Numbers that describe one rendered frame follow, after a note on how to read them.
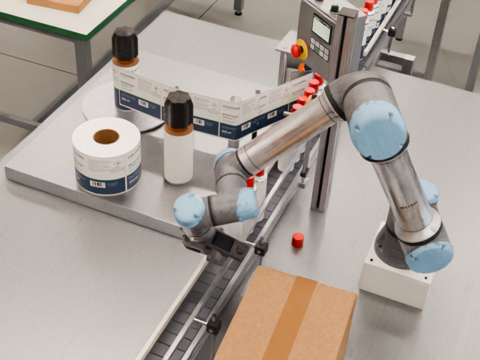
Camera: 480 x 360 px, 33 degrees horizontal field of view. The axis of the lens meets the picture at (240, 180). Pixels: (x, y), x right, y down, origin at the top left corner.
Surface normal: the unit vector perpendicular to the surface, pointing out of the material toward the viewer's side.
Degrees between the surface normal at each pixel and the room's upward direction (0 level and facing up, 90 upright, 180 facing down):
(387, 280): 90
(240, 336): 0
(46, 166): 0
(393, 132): 85
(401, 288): 90
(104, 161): 90
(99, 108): 0
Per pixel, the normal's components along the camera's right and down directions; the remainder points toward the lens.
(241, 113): 0.66, 0.51
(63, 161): 0.05, -0.77
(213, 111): -0.33, 0.59
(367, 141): 0.03, 0.55
